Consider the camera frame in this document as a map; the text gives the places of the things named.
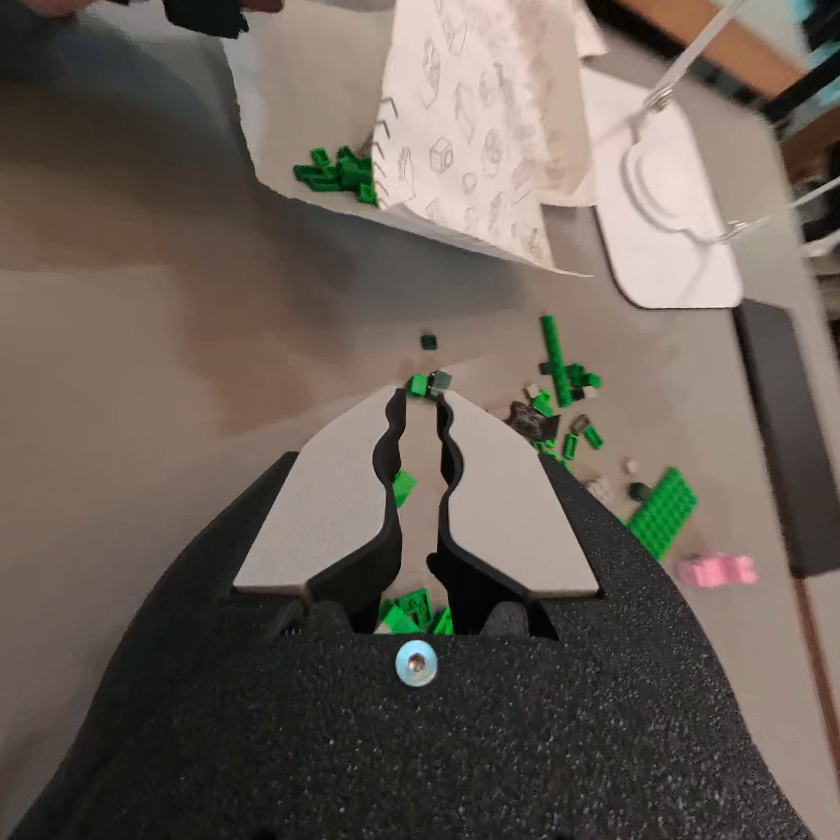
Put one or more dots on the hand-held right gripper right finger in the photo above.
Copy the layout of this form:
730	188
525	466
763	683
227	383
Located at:
518	518

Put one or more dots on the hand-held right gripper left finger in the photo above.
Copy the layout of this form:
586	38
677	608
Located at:
321	512

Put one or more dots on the pile of green bricks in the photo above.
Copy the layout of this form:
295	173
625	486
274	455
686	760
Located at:
558	367

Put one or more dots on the heap of small green pieces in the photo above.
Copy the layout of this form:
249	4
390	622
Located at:
341	174

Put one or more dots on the white paper bag brick print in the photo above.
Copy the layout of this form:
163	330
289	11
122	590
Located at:
472	65

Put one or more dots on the wooden book stand white base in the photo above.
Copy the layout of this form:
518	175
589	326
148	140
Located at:
663	262

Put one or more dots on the person's left forearm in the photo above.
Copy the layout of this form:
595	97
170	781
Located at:
52	46

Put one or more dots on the grey desk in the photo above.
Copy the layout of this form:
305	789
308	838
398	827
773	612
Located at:
164	295

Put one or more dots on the large flat green plate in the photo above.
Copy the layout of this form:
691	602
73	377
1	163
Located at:
663	512

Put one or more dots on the small dark green brick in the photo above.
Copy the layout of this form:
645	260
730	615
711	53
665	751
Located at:
441	382

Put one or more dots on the pink brick piece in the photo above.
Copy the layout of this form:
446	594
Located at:
715	571

